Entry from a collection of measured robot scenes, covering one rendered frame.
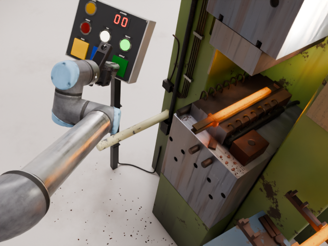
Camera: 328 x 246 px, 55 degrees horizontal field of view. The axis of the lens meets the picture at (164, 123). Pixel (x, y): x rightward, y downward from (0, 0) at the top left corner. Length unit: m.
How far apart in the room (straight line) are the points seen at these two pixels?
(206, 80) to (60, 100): 0.65
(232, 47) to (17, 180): 0.74
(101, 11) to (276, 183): 1.02
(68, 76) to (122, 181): 1.25
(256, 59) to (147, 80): 1.96
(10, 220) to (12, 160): 1.77
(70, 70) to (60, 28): 2.48
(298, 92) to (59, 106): 1.04
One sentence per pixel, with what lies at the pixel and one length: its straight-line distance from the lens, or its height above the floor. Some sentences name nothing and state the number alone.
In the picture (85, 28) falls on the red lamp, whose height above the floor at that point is 1.09.
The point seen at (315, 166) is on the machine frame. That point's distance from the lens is 1.24.
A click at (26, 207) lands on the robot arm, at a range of 0.62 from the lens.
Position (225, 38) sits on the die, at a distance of 1.07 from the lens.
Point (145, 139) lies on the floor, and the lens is 2.41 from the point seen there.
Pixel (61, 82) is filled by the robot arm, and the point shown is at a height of 1.17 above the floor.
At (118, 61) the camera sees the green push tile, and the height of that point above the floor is 1.03.
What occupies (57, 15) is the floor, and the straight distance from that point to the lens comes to 3.73.
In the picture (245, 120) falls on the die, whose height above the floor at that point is 0.99.
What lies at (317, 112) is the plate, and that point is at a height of 1.22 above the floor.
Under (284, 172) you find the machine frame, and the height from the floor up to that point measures 0.89.
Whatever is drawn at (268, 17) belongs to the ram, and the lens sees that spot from 0.95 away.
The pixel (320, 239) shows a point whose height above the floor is 1.04.
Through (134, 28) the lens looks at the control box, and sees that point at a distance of 1.36.
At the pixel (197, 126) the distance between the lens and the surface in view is 1.18.
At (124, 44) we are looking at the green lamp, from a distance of 1.37.
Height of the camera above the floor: 1.87
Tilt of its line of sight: 48 degrees down
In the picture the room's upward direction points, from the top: 11 degrees clockwise
